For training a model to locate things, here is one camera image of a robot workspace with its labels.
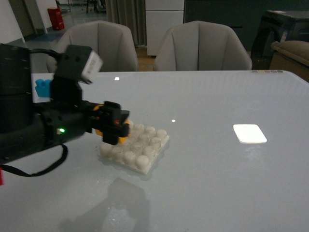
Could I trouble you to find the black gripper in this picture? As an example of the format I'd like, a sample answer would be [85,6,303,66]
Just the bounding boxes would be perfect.
[35,101,130,148]

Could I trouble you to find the yellow toy block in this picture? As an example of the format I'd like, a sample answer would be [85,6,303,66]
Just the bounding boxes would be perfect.
[91,101,130,145]

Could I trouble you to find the white studded base plate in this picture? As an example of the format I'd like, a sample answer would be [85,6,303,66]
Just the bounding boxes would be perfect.
[99,120,169,174]

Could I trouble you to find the blue toy block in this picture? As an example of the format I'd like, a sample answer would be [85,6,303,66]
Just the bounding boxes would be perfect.
[35,79,52,98]

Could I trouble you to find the left grey armchair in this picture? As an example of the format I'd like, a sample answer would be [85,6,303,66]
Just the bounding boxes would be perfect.
[52,20,139,72]

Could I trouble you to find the grey armchair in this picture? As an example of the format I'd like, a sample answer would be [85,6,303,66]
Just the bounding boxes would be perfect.
[154,21,252,72]
[52,20,139,72]

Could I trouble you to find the beige curtain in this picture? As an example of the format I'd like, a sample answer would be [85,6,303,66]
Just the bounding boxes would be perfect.
[105,0,147,46]

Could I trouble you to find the right grey armchair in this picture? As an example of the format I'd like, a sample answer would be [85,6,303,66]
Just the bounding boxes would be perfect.
[154,21,252,72]

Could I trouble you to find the white cabinet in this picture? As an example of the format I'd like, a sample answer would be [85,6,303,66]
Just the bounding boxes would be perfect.
[145,0,184,56]

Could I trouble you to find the red box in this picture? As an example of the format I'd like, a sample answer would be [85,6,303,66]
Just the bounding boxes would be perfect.
[47,7,65,30]

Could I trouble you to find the colored sticker strip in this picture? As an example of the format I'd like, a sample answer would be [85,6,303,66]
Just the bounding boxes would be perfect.
[252,70,284,73]

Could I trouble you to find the dark appliance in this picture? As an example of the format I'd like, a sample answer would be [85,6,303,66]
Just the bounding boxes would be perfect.
[251,10,309,70]

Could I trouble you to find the brown cushioned seat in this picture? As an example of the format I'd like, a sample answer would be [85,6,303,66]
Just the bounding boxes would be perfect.
[269,41,309,82]

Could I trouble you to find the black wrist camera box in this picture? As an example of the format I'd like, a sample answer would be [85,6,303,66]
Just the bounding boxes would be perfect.
[50,45,103,106]

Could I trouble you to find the black cable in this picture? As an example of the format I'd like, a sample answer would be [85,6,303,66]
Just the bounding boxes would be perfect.
[1,144,69,177]

